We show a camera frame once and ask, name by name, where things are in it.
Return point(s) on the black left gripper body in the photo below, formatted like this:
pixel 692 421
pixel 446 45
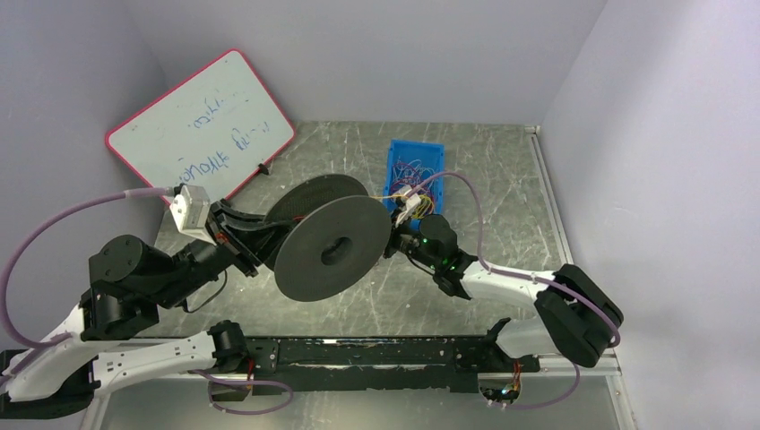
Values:
pixel 230 238

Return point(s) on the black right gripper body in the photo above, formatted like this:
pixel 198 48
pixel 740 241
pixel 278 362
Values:
pixel 401 240

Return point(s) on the grey perforated cable spool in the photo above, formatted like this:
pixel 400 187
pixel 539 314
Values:
pixel 340 233

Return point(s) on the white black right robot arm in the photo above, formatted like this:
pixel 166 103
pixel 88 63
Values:
pixel 574 317

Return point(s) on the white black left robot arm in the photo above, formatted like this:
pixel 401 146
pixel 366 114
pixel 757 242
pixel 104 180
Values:
pixel 81 359

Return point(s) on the pink framed whiteboard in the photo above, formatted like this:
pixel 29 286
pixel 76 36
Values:
pixel 216 129

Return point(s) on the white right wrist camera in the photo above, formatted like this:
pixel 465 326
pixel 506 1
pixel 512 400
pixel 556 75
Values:
pixel 407 202

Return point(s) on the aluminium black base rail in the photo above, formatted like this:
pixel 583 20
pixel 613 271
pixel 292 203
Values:
pixel 291 364

